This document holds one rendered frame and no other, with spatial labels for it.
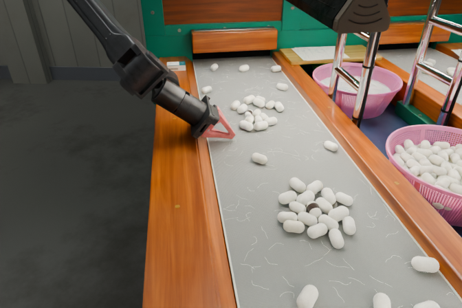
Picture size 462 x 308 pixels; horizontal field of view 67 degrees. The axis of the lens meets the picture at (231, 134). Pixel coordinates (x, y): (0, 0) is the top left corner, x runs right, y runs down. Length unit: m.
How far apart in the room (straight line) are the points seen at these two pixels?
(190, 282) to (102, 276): 1.06
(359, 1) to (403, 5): 1.01
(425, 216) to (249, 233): 0.29
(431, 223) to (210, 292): 0.37
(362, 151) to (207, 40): 0.68
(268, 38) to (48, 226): 1.27
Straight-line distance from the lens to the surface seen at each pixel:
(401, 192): 0.69
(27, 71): 3.46
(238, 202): 0.64
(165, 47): 1.30
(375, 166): 0.74
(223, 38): 1.24
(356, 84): 0.88
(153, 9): 1.27
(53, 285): 1.58
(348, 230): 0.60
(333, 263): 0.57
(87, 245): 1.67
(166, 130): 0.82
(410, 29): 1.50
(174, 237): 0.56
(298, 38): 1.37
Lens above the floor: 1.17
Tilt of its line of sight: 31 degrees down
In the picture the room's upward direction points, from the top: straight up
